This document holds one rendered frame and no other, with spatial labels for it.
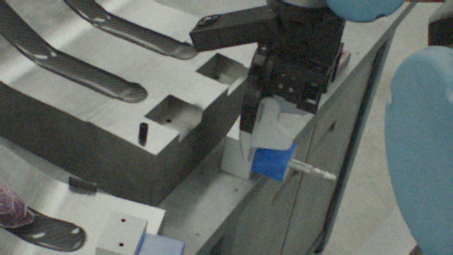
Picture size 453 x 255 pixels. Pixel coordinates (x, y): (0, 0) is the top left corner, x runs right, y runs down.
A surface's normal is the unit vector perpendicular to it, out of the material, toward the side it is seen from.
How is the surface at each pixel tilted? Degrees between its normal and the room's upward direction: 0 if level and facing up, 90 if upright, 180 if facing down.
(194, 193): 0
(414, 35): 0
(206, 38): 90
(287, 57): 0
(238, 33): 90
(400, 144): 96
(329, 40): 90
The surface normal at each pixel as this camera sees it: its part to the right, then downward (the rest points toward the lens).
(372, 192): 0.13, -0.76
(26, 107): -0.50, 0.50
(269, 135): -0.35, 0.40
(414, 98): -0.97, 0.13
